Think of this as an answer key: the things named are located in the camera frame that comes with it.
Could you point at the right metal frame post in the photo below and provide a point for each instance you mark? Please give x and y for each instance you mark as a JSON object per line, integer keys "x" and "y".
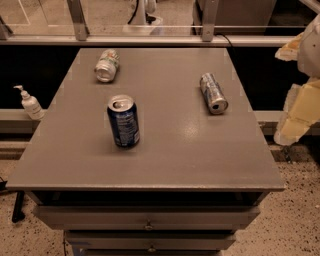
{"x": 209, "y": 13}

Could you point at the left metal frame post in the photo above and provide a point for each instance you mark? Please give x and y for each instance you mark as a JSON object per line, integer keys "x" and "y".
{"x": 81, "y": 30}

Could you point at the black metal leg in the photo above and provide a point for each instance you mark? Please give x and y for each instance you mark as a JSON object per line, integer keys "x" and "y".
{"x": 18, "y": 214}

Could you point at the metal frame post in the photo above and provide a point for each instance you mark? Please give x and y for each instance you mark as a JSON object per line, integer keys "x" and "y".
{"x": 209, "y": 13}
{"x": 81, "y": 30}

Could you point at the white pump dispenser bottle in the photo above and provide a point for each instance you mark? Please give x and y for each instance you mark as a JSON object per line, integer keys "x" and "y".
{"x": 30, "y": 104}

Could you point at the grey drawer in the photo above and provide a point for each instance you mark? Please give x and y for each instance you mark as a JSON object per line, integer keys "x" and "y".
{"x": 150, "y": 241}
{"x": 146, "y": 218}

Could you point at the white stand base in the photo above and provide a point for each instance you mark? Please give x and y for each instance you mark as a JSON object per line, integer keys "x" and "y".
{"x": 142, "y": 22}

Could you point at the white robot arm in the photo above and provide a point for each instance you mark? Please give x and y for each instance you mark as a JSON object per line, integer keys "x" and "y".
{"x": 309, "y": 62}

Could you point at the silver blue soda can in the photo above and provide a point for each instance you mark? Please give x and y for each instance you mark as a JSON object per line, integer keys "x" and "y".
{"x": 214, "y": 98}

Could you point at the lower grey drawer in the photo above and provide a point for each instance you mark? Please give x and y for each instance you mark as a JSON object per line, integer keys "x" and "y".
{"x": 150, "y": 241}

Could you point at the grey drawer cabinet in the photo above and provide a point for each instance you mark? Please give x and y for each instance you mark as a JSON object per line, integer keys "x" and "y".
{"x": 185, "y": 157}

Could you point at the upper grey drawer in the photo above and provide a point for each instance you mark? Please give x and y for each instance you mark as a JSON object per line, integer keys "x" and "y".
{"x": 146, "y": 218}

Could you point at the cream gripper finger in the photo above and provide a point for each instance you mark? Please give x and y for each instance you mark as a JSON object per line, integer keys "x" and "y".
{"x": 300, "y": 111}
{"x": 291, "y": 50}

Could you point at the blue pepsi can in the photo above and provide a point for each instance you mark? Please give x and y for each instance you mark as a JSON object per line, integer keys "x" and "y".
{"x": 123, "y": 118}

